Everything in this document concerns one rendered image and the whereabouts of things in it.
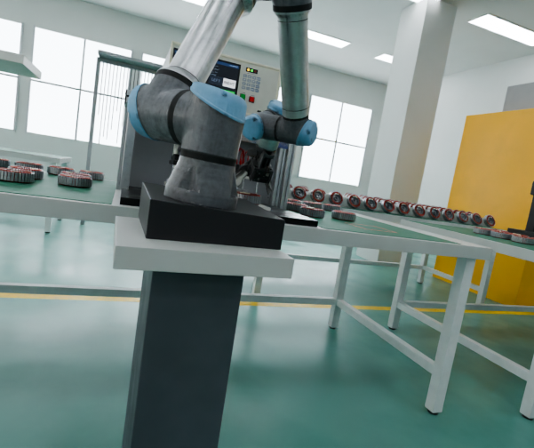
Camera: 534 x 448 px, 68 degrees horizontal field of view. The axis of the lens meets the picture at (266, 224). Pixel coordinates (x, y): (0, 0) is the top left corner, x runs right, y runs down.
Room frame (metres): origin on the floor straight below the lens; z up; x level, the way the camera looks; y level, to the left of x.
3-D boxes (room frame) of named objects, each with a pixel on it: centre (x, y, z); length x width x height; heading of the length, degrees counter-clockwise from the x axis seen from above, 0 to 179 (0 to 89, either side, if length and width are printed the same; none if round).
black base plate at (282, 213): (1.45, 0.21, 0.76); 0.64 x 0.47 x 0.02; 111
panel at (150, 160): (1.67, 0.29, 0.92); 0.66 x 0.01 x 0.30; 111
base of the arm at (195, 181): (0.82, 0.14, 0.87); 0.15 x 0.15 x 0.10
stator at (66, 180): (1.42, 0.71, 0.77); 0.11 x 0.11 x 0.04
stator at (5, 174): (1.27, 0.83, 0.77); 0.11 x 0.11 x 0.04
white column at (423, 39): (5.33, -1.61, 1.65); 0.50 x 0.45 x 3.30; 21
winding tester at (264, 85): (1.74, 0.31, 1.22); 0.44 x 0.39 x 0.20; 111
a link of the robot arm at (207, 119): (0.82, 0.14, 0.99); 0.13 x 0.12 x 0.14; 63
